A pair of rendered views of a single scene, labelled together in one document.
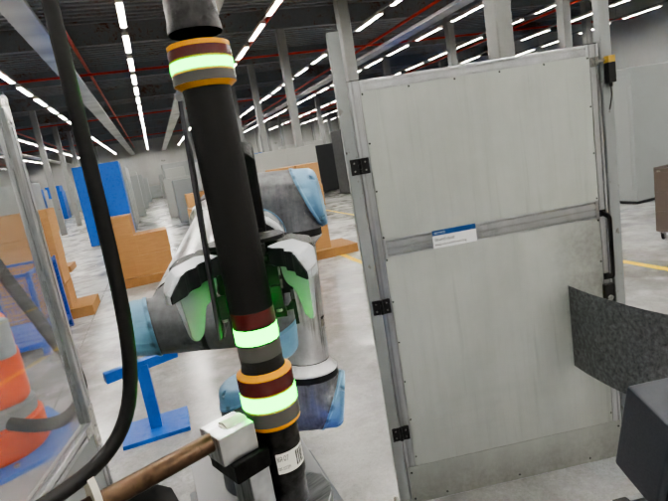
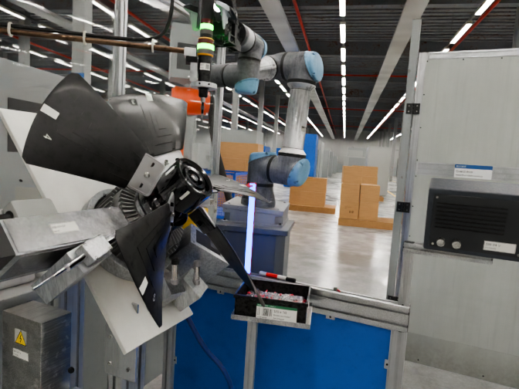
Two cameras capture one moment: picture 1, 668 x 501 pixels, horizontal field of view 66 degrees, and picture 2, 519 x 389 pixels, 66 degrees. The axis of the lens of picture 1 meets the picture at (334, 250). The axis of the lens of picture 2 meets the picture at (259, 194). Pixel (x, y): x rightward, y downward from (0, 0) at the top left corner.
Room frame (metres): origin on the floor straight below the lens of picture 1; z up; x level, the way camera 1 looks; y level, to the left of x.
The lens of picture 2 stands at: (-0.48, -0.61, 1.28)
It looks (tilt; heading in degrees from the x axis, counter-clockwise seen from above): 5 degrees down; 29
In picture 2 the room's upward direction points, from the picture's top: 4 degrees clockwise
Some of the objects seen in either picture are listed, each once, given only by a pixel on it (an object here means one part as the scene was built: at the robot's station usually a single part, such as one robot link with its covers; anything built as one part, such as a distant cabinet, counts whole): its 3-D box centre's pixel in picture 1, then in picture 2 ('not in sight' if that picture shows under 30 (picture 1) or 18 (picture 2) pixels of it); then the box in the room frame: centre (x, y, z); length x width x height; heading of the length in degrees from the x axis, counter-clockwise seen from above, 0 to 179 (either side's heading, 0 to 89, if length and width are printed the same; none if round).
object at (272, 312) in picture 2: not in sight; (273, 300); (0.58, -0.08, 0.85); 0.22 x 0.17 x 0.07; 109
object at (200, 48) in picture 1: (200, 55); not in sight; (0.38, 0.07, 1.81); 0.04 x 0.04 x 0.01
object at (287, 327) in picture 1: (253, 317); (243, 76); (0.64, 0.12, 1.54); 0.11 x 0.08 x 0.11; 87
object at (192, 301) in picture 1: (192, 304); (195, 19); (0.38, 0.11, 1.64); 0.09 x 0.03 x 0.06; 164
